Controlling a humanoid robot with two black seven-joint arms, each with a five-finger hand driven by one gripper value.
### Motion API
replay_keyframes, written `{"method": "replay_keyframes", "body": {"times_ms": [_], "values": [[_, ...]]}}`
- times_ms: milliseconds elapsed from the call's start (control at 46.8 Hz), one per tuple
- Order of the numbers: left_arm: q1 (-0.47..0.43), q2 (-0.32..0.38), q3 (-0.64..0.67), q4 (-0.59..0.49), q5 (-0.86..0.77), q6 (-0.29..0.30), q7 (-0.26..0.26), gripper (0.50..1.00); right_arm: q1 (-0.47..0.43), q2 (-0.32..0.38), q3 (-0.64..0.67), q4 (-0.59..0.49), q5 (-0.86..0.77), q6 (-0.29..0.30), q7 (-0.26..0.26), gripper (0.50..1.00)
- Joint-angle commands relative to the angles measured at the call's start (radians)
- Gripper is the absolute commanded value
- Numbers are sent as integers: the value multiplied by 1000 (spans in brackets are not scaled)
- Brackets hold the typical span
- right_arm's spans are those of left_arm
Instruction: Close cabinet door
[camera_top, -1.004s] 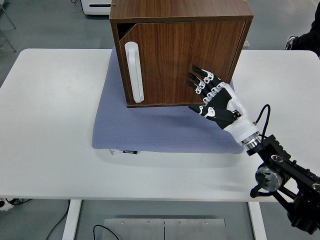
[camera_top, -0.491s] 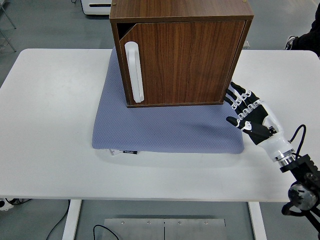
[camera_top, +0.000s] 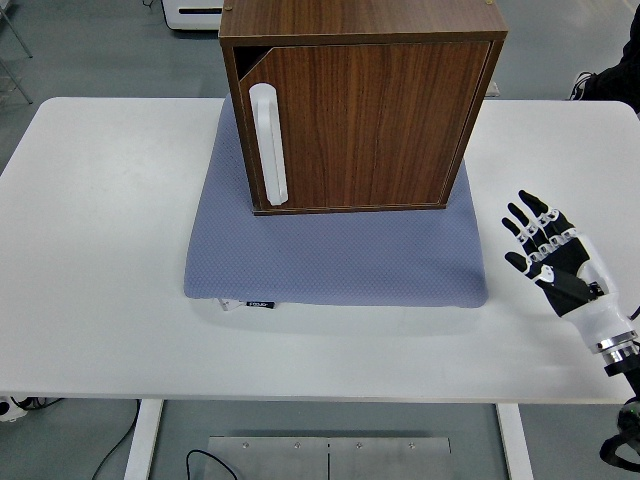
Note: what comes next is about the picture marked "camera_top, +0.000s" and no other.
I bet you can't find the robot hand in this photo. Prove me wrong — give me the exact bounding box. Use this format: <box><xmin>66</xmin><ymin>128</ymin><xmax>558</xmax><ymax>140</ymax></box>
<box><xmin>500</xmin><ymin>188</ymin><xmax>630</xmax><ymax>354</ymax></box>

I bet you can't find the brown wooden cabinet door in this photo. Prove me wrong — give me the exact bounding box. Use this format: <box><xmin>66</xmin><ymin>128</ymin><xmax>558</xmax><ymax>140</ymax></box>
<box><xmin>236</xmin><ymin>40</ymin><xmax>494</xmax><ymax>209</ymax></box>

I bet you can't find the white door handle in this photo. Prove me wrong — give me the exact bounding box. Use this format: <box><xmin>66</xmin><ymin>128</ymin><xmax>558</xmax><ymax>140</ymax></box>
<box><xmin>247</xmin><ymin>82</ymin><xmax>290</xmax><ymax>207</ymax></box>

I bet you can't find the brown wooden cabinet body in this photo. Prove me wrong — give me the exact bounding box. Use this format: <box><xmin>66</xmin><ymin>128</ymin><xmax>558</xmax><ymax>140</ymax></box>
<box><xmin>218</xmin><ymin>0</ymin><xmax>510</xmax><ymax>218</ymax></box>

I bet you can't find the person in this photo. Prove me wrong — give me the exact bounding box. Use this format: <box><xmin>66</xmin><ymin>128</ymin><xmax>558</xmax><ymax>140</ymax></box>
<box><xmin>568</xmin><ymin>28</ymin><xmax>640</xmax><ymax>114</ymax></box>

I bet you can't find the blue-grey textured cushion mat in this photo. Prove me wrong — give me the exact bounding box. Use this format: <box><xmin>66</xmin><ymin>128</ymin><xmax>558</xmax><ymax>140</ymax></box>
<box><xmin>183</xmin><ymin>96</ymin><xmax>491</xmax><ymax>311</ymax></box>

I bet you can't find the grey metal plate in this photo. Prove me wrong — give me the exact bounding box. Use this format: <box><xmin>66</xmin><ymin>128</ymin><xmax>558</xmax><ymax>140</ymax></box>
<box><xmin>205</xmin><ymin>435</ymin><xmax>453</xmax><ymax>480</ymax></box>

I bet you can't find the white appliance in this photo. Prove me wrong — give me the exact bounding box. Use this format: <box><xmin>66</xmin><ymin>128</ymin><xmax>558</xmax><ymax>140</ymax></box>
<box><xmin>160</xmin><ymin>0</ymin><xmax>225</xmax><ymax>32</ymax></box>

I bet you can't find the white power strip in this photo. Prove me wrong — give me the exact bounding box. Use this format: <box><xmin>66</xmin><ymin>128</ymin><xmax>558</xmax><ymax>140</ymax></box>
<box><xmin>0</xmin><ymin>394</ymin><xmax>37</xmax><ymax>424</ymax></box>

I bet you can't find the grey metal rack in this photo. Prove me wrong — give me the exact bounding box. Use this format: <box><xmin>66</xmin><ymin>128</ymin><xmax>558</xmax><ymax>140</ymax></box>
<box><xmin>0</xmin><ymin>0</ymin><xmax>35</xmax><ymax>107</ymax></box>

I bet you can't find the black floor cable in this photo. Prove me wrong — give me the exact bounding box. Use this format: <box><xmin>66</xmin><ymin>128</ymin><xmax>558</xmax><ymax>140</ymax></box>
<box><xmin>90</xmin><ymin>399</ymin><xmax>143</xmax><ymax>480</ymax></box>
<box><xmin>185</xmin><ymin>448</ymin><xmax>238</xmax><ymax>480</ymax></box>

